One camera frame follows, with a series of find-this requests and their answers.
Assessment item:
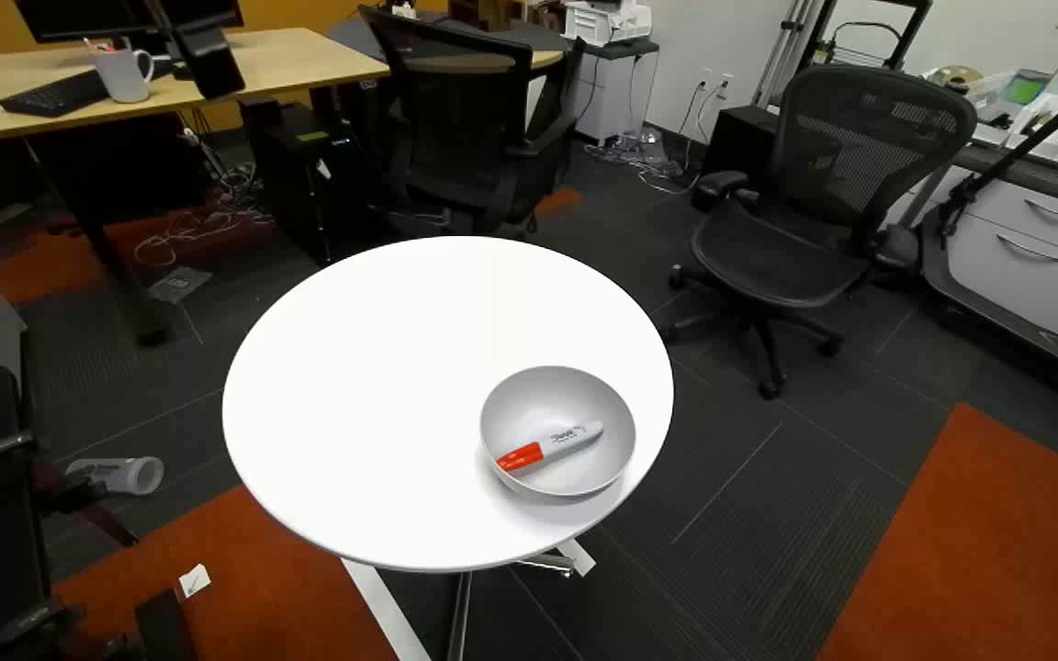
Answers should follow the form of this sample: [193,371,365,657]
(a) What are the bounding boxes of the white drawer cabinet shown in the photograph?
[943,180,1058,359]

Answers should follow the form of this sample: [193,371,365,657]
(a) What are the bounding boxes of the clear plastic cup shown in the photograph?
[64,451,169,500]

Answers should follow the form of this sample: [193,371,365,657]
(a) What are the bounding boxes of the black padded office chair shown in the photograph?
[359,3,589,238]

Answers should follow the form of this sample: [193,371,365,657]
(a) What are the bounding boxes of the green device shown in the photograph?
[998,65,1058,114]

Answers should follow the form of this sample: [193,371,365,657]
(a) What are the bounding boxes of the white mug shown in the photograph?
[84,34,161,106]

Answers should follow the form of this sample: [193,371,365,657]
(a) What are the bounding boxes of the small white cabinet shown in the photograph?
[574,48,663,149]

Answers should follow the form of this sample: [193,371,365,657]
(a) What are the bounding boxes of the grey metal bowl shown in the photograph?
[478,365,638,505]

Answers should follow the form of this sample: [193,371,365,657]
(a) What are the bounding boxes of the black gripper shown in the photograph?
[167,0,250,103]

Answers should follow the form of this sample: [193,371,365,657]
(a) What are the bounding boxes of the light wooden desk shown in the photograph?
[0,26,394,347]

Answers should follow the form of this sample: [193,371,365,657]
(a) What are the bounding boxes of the metal stand frame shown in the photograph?
[750,0,942,111]

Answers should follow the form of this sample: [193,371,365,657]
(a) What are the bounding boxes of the small white tag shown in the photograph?
[173,561,218,606]

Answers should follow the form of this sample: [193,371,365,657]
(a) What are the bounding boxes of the black monitor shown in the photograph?
[11,0,176,46]

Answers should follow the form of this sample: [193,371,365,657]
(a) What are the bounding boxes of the white box stack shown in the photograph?
[563,0,658,52]

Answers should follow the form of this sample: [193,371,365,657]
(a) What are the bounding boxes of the white table base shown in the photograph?
[338,532,604,661]

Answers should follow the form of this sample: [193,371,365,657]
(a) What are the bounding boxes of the tangled floor cables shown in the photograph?
[125,200,281,277]

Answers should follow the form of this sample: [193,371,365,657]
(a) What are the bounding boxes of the black mesh office chair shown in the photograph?
[668,62,986,403]

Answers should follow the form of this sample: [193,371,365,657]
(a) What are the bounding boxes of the black floor box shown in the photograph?
[712,103,787,193]

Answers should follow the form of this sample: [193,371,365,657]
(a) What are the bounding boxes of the grey floor plate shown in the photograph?
[143,265,218,309]

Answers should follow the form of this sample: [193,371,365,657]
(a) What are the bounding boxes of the black keyboard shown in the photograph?
[0,65,112,122]

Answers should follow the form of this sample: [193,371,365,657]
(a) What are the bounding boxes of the black tripod pole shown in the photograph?
[934,65,1058,238]

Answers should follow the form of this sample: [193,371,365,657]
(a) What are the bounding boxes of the white marker with red cap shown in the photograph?
[494,418,610,483]

